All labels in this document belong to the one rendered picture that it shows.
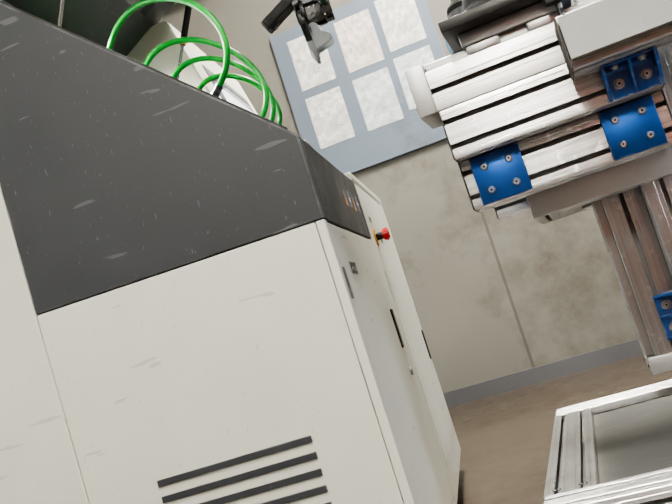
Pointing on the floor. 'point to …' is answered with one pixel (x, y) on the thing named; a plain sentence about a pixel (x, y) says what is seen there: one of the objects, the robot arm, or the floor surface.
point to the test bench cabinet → (228, 384)
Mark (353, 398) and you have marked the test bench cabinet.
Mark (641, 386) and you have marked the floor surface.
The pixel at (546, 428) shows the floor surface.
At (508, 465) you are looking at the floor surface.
